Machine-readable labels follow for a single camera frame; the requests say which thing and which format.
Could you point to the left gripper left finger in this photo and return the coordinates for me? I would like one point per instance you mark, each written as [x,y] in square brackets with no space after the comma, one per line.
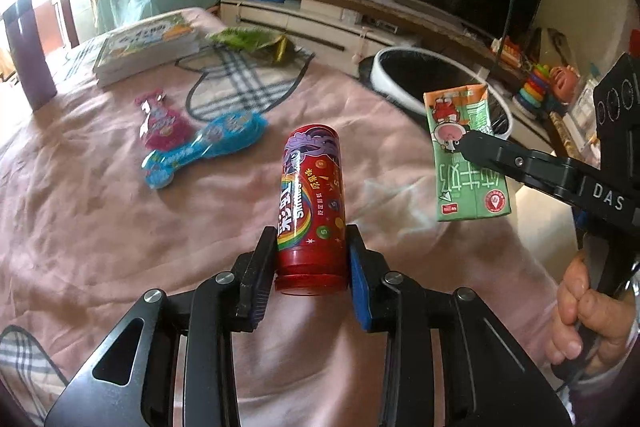
[255,273]

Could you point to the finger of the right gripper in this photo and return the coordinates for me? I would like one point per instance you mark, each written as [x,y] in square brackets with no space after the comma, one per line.
[554,176]

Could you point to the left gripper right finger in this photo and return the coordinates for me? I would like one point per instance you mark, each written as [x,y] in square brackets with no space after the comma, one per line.
[375,301]

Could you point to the red Skittles can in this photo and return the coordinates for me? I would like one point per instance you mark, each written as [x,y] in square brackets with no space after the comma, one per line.
[312,257]

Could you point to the green milk carton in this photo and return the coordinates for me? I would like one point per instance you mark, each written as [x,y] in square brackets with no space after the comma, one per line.
[459,124]

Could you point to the blue toothbrush blister pack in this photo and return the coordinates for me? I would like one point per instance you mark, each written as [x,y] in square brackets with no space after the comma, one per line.
[223,136]

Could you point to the pink candy pouch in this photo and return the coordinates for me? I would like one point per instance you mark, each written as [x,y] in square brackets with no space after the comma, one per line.
[164,128]

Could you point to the white rimmed trash bin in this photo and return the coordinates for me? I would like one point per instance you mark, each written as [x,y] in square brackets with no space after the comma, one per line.
[402,74]

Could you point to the person's right hand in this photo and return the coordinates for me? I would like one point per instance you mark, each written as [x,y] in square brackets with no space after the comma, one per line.
[613,320]

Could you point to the pink tablecloth with plaid patches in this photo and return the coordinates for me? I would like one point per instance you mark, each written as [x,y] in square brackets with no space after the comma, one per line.
[83,237]

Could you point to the green snack bag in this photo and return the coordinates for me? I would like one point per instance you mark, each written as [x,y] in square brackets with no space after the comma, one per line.
[267,45]

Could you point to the white TV cabinet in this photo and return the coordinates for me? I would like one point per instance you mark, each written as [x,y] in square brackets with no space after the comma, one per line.
[317,27]

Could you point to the rainbow stacking ring toy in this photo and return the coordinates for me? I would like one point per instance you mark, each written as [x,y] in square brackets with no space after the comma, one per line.
[530,98]

